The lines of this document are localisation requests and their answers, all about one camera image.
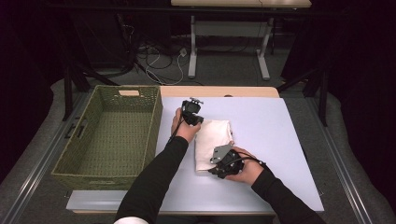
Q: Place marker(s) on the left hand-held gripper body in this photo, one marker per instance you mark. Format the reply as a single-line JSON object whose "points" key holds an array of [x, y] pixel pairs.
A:
{"points": [[190, 109]]}

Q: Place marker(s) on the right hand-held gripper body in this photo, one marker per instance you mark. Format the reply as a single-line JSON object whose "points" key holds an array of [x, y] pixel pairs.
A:
{"points": [[229, 160]]}

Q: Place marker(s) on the cream baby bodysuit brown trim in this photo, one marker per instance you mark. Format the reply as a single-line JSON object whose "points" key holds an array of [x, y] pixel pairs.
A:
{"points": [[211, 140]]}

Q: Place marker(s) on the green woven basket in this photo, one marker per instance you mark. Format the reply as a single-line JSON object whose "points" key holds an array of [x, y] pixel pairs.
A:
{"points": [[124, 130]]}

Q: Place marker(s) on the person's left hand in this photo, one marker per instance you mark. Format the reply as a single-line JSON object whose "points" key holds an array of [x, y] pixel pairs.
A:
{"points": [[185, 132]]}

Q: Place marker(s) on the person's right hand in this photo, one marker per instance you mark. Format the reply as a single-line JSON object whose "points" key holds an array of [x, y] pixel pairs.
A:
{"points": [[249, 172]]}

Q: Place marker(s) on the white table mat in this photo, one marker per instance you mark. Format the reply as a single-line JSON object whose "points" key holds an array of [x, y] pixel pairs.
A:
{"points": [[264, 130]]}

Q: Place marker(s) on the white power adapter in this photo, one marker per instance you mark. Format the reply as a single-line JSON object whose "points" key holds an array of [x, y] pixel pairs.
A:
{"points": [[183, 52]]}

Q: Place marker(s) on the desk with white legs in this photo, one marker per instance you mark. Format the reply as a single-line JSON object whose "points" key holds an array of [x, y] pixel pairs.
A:
{"points": [[193, 46]]}

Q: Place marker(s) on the person's white shirt sleeve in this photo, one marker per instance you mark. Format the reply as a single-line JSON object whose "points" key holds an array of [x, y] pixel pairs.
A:
{"points": [[130, 221]]}

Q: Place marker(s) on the black metal stand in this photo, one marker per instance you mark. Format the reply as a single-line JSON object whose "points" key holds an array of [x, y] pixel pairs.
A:
{"points": [[323, 99], [67, 93]]}

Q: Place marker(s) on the dark curtain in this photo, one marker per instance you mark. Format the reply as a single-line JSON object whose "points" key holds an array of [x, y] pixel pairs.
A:
{"points": [[373, 93], [18, 93]]}

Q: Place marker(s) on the aluminium floor rail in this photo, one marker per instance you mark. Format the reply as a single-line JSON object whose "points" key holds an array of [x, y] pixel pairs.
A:
{"points": [[342, 169], [43, 163]]}

